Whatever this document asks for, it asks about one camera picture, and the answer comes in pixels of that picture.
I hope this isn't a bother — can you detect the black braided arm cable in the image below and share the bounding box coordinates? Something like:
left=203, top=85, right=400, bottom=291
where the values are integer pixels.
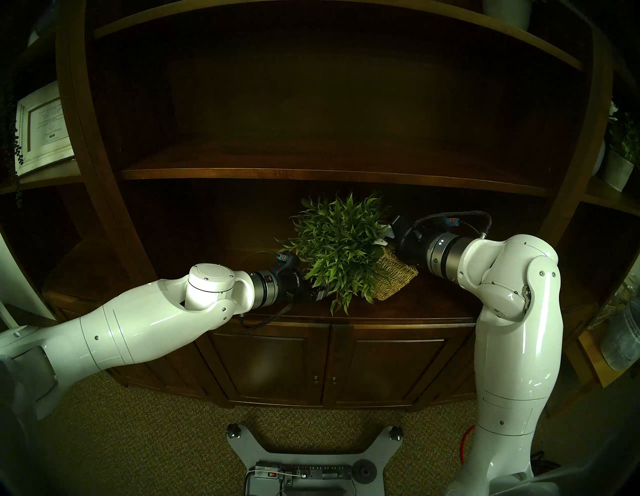
left=411, top=211, right=493, bottom=240
left=238, top=299, right=297, bottom=329

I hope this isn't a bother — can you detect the light wooden side table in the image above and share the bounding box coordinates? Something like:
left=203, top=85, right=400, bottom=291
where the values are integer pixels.
left=547, top=324, right=632, bottom=419

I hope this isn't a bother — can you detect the white framed certificate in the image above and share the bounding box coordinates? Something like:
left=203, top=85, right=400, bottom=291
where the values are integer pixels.
left=15, top=81, right=76, bottom=176

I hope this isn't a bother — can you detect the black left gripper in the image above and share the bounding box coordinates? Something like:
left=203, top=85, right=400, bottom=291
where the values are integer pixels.
left=274, top=262, right=332, bottom=304

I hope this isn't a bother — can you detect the fake plant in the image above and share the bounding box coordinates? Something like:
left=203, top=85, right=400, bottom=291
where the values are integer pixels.
left=277, top=192, right=420, bottom=316

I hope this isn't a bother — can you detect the grey power strip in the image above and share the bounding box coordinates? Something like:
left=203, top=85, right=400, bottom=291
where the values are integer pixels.
left=254, top=464, right=352, bottom=482

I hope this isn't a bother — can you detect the grey translucent jar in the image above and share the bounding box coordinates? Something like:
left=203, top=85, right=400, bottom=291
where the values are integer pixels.
left=599, top=286, right=640, bottom=372

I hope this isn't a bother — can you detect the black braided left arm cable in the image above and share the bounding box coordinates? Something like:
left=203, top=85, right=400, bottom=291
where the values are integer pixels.
left=238, top=299, right=297, bottom=329

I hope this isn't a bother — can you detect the white wooden chair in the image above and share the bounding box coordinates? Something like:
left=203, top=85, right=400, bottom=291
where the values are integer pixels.
left=0, top=234, right=57, bottom=331

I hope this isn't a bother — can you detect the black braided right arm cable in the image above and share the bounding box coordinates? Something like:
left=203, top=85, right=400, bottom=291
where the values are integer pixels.
left=411, top=211, right=493, bottom=240

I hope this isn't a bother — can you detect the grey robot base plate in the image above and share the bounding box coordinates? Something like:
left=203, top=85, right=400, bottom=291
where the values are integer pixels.
left=226, top=423, right=405, bottom=496

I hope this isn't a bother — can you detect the dark wooden bookcase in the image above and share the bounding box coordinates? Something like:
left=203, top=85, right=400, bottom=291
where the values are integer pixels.
left=0, top=0, right=640, bottom=416

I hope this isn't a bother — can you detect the red cable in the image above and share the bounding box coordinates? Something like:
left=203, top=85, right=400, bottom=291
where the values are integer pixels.
left=459, top=424, right=477, bottom=467

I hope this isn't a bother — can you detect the green plant in white pot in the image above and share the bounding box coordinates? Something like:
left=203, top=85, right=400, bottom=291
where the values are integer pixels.
left=600, top=100, right=640, bottom=193

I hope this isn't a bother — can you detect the black round disc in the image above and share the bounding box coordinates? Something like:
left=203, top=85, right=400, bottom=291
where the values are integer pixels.
left=352, top=460, right=379, bottom=486

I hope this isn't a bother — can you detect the dark hanging bead plant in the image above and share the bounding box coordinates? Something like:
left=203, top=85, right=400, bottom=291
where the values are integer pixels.
left=0, top=85, right=26, bottom=209

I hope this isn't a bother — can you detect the wooden cabinet door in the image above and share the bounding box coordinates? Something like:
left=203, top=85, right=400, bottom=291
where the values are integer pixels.
left=322, top=324, right=476, bottom=409
left=207, top=325, right=331, bottom=409

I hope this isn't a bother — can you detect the large white ceramic vase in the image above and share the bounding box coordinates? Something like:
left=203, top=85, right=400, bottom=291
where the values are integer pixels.
left=481, top=0, right=532, bottom=31

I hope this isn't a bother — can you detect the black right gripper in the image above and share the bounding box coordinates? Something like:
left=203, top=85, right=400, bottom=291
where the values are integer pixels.
left=379, top=215, right=432, bottom=274

